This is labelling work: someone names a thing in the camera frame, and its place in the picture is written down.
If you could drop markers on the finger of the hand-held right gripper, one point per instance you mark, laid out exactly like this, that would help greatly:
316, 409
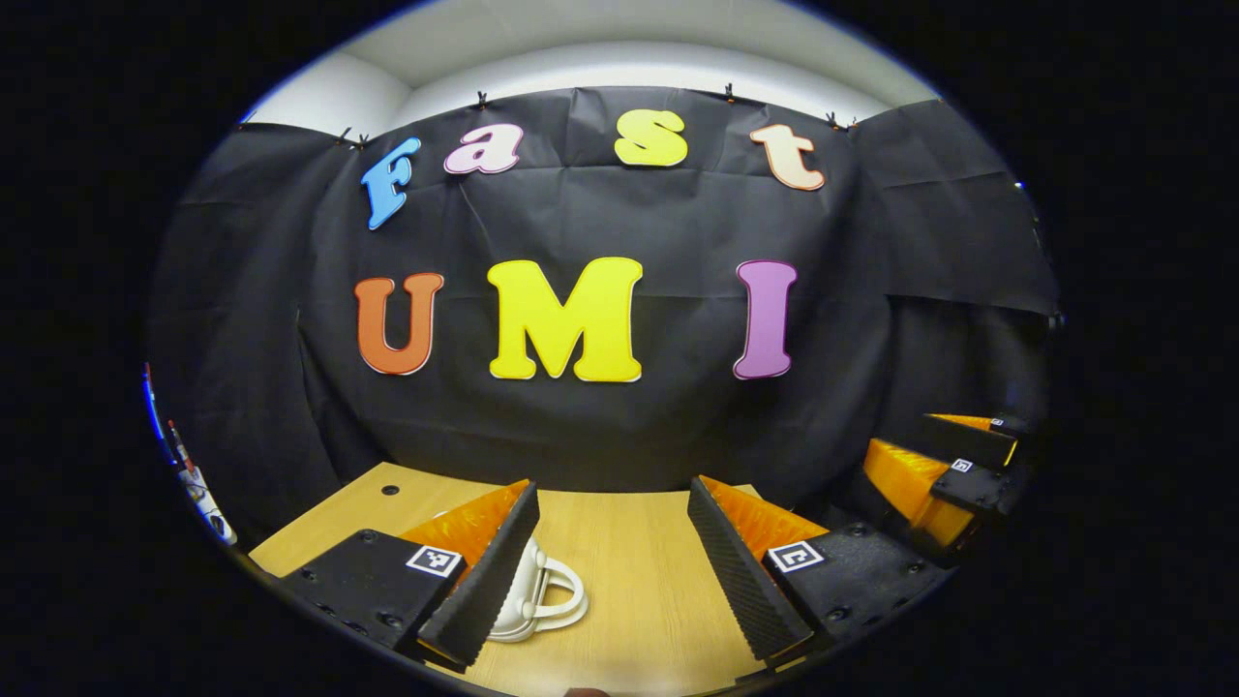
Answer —
968, 440
973, 489

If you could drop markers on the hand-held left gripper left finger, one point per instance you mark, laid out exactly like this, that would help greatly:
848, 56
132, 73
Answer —
494, 571

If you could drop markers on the white suitcase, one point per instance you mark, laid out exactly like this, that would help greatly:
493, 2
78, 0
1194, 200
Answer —
542, 590

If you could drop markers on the row of black cloth clips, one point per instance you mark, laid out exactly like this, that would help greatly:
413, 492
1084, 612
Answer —
481, 100

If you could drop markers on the black backdrop cloth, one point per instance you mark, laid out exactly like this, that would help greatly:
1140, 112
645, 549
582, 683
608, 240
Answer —
619, 223

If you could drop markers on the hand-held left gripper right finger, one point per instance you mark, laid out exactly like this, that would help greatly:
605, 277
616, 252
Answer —
736, 571

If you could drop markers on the blue lit screen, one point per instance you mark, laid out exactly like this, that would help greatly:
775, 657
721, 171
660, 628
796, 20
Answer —
150, 407

